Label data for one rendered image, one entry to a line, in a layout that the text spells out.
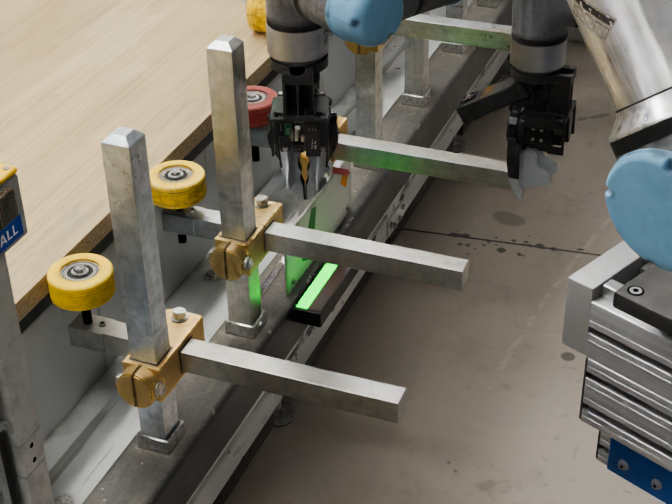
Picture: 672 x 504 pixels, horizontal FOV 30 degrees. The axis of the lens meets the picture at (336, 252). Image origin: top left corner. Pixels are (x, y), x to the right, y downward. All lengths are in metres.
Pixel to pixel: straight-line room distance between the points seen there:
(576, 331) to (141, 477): 0.55
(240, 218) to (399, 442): 1.08
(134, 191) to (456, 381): 1.53
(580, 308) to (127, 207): 0.50
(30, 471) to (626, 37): 0.71
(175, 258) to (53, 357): 0.34
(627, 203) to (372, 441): 1.61
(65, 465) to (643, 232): 0.91
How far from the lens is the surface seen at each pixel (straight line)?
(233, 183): 1.62
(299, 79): 1.50
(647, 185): 1.06
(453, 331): 2.92
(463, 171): 1.84
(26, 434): 1.28
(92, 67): 2.08
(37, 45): 2.19
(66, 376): 1.77
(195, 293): 1.99
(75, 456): 1.72
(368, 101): 2.08
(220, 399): 1.65
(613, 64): 1.09
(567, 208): 3.41
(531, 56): 1.70
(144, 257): 1.41
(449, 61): 2.52
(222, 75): 1.55
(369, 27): 1.39
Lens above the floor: 1.76
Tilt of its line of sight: 33 degrees down
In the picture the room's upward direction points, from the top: 1 degrees counter-clockwise
